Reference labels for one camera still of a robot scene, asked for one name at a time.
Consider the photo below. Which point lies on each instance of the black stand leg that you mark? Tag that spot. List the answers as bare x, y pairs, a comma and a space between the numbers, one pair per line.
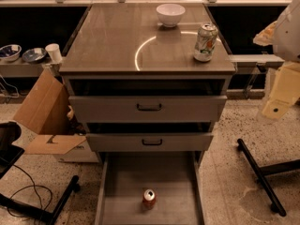
49, 218
263, 172

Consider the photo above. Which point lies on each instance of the grey side shelf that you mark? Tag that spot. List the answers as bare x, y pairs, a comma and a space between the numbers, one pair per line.
246, 63
21, 69

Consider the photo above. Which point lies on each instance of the middle drawer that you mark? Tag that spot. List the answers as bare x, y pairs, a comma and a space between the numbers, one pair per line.
149, 137

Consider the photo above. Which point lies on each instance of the grey side shelf left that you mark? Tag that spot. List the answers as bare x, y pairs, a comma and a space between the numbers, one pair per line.
21, 69

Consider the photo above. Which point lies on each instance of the black stand leg right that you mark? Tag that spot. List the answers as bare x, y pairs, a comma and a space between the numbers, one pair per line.
263, 172

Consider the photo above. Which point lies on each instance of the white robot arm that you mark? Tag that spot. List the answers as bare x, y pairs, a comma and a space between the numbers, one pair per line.
284, 36

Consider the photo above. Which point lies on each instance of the blue patterned bowl left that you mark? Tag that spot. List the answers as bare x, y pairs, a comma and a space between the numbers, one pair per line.
10, 52

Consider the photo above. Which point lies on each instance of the red coke can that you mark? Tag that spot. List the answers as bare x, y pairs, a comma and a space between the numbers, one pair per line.
149, 198

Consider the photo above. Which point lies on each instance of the black chair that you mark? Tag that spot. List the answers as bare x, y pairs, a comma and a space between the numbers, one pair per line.
9, 153

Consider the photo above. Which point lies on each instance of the grey side shelf right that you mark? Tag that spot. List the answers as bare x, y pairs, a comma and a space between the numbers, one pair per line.
246, 63

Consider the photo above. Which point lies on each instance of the green white soda can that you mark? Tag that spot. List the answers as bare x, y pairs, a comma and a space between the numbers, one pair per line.
206, 41

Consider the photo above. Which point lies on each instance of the blue patterned bowl right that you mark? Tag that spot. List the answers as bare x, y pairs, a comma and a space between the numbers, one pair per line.
34, 56

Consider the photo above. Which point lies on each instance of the white bowl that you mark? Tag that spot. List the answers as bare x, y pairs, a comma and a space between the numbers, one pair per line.
170, 14

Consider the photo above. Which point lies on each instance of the blue patterned bowl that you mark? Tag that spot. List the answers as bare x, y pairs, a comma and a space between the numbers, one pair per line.
10, 52
34, 56

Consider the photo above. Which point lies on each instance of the grey drawer cabinet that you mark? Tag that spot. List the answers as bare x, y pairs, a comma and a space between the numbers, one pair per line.
128, 42

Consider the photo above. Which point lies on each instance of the brown cardboard box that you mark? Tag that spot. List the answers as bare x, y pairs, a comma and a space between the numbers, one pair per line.
45, 112

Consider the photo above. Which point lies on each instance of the top drawer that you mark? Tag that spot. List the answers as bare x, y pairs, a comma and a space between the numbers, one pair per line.
148, 101

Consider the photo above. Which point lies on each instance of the bottom drawer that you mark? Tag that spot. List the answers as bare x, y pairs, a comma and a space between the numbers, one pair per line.
172, 175

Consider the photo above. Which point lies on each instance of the white paper cup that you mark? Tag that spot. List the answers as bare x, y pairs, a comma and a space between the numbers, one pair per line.
53, 51

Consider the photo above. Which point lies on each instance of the black stand leg left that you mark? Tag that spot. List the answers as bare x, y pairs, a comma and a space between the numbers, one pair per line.
49, 218

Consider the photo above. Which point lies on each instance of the drawer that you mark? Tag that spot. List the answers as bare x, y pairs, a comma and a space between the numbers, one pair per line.
149, 137
172, 175
148, 101

